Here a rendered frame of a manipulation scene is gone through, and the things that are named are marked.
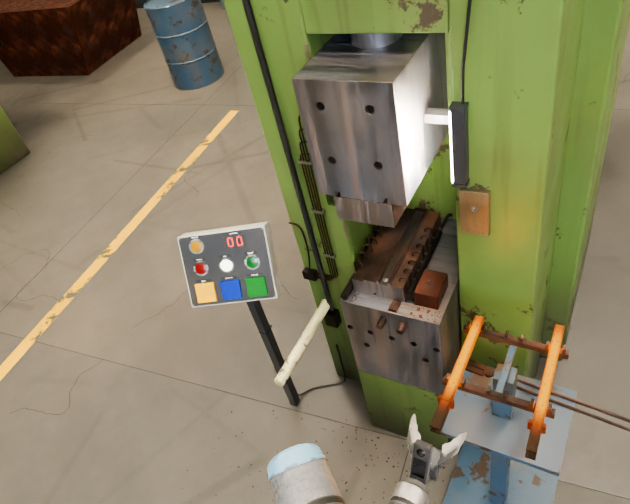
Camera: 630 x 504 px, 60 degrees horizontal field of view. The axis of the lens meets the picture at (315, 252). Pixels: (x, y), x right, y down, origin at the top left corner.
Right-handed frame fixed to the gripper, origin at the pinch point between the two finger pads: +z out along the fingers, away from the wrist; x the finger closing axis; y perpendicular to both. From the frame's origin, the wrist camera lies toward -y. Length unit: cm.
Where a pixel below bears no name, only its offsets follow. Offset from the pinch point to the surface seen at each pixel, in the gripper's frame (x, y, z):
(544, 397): 24.1, -0.9, 17.1
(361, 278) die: -45, -1, 43
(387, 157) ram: -27, -57, 42
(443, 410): 0.1, -1.3, 2.9
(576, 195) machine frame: 17, -6, 101
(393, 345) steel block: -32, 25, 36
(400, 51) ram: -28, -80, 59
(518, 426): 17.4, 26.3, 21.1
